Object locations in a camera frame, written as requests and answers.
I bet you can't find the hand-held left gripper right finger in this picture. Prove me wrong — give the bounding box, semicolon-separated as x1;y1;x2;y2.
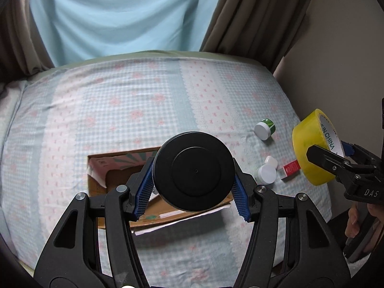
230;157;351;288

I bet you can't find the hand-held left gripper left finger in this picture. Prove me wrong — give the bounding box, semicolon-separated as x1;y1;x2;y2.
33;157;156;288

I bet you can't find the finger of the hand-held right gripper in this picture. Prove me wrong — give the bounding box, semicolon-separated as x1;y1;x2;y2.
306;144;359;184
340;140;384;170

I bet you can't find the yellow packing tape roll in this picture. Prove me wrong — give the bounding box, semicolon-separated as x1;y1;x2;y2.
292;108;346;186

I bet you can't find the cardboard box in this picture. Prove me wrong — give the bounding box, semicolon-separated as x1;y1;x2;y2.
87;147;233;236

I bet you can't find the black round jar lid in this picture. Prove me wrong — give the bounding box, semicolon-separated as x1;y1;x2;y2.
152;131;235;212

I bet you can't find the person's right hand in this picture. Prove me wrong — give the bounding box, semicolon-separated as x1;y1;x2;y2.
345;204;384;251

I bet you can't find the plain white jar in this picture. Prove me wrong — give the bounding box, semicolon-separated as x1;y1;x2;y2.
257;165;277;185

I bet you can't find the small red and white box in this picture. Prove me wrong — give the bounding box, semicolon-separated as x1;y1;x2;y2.
277;160;300;181

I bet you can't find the white jar with green label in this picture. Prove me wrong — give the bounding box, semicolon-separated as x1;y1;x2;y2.
254;118;276;141

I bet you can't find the white fuzzy cloth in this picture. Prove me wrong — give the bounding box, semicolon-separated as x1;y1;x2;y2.
348;252;374;277

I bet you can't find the checkered floral bed sheet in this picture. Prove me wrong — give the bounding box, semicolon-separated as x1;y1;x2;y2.
0;50;334;277

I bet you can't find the brown curtain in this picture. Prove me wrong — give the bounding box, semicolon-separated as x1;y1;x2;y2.
0;0;56;80
199;0;319;73

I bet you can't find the light blue sheer curtain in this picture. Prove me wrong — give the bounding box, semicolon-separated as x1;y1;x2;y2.
28;0;224;67

